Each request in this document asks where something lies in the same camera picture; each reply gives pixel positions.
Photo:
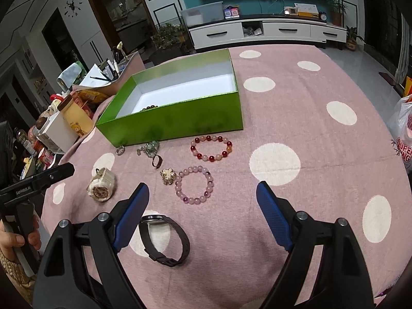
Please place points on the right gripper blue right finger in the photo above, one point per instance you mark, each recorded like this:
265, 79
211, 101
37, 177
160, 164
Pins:
278, 213

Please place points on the person left hand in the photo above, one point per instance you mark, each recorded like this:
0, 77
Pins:
9, 240

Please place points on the gold flower brooch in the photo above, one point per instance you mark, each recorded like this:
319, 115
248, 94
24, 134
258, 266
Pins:
168, 176

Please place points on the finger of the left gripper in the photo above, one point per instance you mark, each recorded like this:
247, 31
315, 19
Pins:
47, 178

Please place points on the white red plastic bag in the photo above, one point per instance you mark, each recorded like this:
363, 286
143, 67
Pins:
400, 128

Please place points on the white TV cabinet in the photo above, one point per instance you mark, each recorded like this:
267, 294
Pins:
232, 32

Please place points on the pink polka dot blanket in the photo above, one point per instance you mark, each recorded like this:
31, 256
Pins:
309, 132

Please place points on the yellow lidded jar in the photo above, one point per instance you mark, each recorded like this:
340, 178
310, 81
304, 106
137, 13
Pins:
75, 116

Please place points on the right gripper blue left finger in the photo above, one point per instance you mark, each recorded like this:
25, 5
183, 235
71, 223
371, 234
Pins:
127, 215

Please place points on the cream white wrist watch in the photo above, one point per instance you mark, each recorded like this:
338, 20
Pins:
102, 185

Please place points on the black wrist watch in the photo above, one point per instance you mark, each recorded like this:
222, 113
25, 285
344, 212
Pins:
155, 233

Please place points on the white box container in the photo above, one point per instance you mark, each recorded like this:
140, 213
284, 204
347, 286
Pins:
56, 134

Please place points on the pink storage box with pens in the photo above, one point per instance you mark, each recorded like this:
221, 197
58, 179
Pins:
110, 80

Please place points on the potted green plant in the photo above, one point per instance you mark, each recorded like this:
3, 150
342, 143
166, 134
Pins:
170, 42

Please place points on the wall clock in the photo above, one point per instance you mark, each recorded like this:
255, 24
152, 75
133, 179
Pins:
72, 8

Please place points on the clear plastic storage bin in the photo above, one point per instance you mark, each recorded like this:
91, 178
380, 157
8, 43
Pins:
203, 14

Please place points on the green cardboard box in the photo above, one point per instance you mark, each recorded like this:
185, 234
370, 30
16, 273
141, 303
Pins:
192, 95

